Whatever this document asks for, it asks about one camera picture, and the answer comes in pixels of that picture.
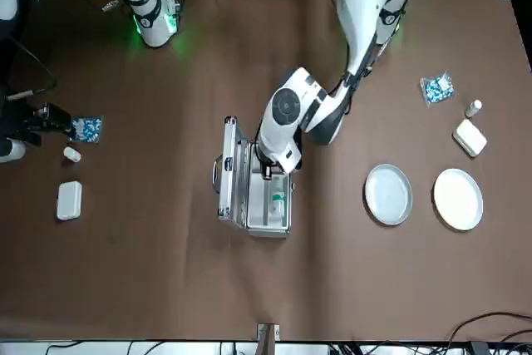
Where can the white plastic case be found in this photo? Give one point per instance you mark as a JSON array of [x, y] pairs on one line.
[[69, 201], [469, 138]]

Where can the white hydrogen peroxide bottle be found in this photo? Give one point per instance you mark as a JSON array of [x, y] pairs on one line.
[[279, 205]]

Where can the small white pill bottle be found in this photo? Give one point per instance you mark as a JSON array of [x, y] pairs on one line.
[[473, 109], [72, 154]]

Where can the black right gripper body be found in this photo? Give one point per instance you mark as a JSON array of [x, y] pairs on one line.
[[56, 118]]

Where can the blue capsule bag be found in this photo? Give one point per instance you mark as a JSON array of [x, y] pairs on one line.
[[436, 89], [87, 130]]

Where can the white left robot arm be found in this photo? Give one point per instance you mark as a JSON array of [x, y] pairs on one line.
[[365, 6]]

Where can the aluminium frame post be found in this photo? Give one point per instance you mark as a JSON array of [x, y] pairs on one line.
[[268, 340]]

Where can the silver aluminium medical kit case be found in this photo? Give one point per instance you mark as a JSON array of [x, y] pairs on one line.
[[232, 172]]

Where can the white round plate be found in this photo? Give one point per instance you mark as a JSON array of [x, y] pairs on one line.
[[457, 199]]

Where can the gray round plate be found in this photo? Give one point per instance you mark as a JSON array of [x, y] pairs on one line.
[[388, 195]]

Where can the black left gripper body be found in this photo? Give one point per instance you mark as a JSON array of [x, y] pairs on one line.
[[267, 160]]

